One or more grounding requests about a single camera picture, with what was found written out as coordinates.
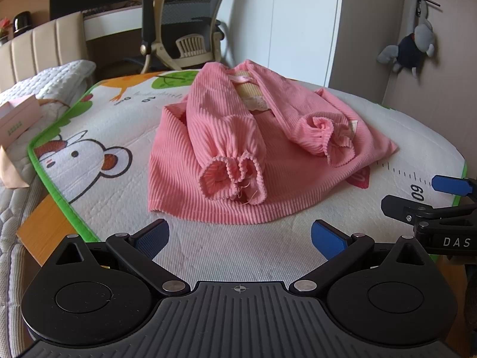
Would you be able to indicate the white desk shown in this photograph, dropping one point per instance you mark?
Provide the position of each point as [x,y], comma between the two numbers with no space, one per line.
[112,22]

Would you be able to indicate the white wardrobe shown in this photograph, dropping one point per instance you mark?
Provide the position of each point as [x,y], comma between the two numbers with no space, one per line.
[295,38]

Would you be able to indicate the grey plush toy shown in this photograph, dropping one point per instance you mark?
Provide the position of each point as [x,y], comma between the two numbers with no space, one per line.
[418,43]

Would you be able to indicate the black round pot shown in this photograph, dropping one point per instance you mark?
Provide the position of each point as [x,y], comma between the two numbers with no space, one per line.
[22,23]

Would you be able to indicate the orange wooden board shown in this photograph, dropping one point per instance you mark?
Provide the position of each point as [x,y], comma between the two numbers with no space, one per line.
[44,229]

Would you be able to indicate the white quilted pillow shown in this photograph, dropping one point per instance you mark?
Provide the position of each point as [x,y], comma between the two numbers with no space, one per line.
[67,83]

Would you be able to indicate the beige padded headboard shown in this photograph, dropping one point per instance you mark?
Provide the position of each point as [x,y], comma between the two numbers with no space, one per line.
[52,44]

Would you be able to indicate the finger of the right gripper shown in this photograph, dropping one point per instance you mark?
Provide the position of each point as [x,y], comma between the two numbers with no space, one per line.
[454,186]
[412,212]

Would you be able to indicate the beige mesh office chair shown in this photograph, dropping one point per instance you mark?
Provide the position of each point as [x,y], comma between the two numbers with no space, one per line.
[178,34]

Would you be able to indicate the white quilted mattress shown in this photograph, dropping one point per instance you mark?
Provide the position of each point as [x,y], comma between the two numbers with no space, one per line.
[16,206]

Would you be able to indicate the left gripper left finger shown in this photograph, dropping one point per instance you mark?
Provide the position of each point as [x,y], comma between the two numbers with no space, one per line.
[137,252]

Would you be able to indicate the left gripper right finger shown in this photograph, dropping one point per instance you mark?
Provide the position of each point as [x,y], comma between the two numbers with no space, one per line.
[343,253]

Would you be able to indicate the pink ribbed child top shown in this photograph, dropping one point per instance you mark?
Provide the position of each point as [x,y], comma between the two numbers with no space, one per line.
[248,146]

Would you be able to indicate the pink cardboard box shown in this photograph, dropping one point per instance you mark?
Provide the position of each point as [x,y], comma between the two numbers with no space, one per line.
[17,115]

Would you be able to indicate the cartoon printed play mat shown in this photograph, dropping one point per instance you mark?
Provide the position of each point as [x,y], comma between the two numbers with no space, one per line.
[94,161]

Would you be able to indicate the red potted plant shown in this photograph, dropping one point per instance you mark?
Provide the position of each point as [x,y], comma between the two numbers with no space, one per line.
[4,30]

